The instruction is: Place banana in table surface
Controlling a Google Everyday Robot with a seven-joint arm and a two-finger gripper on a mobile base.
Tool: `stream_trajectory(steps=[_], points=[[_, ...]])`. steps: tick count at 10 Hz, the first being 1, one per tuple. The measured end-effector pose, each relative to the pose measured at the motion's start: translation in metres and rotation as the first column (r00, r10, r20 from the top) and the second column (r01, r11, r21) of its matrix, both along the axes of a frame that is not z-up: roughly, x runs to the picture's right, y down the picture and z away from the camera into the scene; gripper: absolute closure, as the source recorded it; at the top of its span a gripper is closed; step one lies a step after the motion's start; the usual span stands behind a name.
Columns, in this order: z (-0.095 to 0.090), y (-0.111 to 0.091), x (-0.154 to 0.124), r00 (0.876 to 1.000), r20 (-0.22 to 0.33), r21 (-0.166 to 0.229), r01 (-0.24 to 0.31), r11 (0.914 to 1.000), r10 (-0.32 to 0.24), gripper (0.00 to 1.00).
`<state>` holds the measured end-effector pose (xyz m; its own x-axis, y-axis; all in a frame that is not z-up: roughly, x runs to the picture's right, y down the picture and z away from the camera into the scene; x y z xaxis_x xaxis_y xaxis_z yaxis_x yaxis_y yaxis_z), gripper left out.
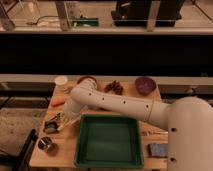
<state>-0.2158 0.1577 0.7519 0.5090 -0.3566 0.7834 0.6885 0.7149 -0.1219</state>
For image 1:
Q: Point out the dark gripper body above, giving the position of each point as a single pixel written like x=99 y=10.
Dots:
x=51 y=125

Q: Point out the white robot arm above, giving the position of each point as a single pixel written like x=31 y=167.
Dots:
x=188 y=121

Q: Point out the small metal cup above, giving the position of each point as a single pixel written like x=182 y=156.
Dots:
x=45 y=144

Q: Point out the orange carrot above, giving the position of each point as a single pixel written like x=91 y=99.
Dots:
x=57 y=102

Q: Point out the white cup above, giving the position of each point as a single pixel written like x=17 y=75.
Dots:
x=61 y=82

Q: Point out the red-brown bowl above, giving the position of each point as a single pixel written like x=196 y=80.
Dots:
x=83 y=78

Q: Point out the green plastic tray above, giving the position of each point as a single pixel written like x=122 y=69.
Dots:
x=108 y=141

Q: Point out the brown dried chili cluster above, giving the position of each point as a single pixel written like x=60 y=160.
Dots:
x=114 y=86

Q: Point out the purple bowl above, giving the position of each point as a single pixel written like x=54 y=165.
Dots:
x=145 y=85

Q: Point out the blue sponge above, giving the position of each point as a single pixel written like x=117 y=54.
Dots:
x=158 y=150

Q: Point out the black equipment box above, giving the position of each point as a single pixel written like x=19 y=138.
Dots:
x=135 y=13

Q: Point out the black chair frame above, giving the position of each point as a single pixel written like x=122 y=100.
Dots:
x=32 y=137

